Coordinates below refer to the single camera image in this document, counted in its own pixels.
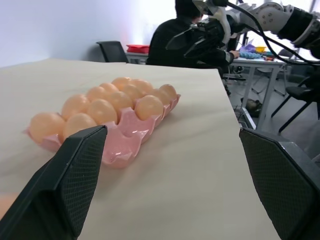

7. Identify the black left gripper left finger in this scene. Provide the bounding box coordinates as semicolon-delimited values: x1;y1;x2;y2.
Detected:
0;125;109;240

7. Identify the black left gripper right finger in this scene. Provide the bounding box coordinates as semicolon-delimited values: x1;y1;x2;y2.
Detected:
238;127;320;240

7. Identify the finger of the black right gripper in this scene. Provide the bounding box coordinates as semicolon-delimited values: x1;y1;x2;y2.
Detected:
164;26;201;51
183;36;216;59

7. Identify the orange egg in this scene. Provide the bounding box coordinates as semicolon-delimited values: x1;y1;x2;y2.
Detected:
86;98;118;125
131;78;154;95
107;91;135;112
86;86;111;103
29;112;66;145
61;93;91;121
147;88;171;106
158;84;177;101
0;193;20;219
134;94;165;120
111;76;133;91
99;82;120;94
62;112;98;141
122;84;145;101

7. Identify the pink egg tray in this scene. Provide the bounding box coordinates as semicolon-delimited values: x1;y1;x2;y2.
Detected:
23;93;182;170

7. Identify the person in black clothes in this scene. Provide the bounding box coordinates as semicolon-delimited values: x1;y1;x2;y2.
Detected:
146;0;241;70

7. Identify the red flat box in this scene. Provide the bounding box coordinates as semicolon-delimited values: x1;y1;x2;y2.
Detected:
125;43;151;54

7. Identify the blue toy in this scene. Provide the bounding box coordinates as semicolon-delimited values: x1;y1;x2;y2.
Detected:
239;48;264;60

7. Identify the white work table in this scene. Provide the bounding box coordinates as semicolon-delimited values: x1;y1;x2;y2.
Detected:
124;51;291;130

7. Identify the black office chair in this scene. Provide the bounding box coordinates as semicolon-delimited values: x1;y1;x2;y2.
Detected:
95;40;130;64

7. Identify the silver case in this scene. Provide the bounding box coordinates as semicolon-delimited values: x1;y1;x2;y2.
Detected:
233;106;257;131

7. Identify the black folding chair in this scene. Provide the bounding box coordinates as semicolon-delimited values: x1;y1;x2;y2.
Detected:
271;74;320;136

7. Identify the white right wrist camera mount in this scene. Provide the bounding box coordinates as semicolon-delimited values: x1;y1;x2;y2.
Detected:
191;0;241;45

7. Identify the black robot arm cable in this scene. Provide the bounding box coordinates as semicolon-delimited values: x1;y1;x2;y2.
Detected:
223;0;320;66

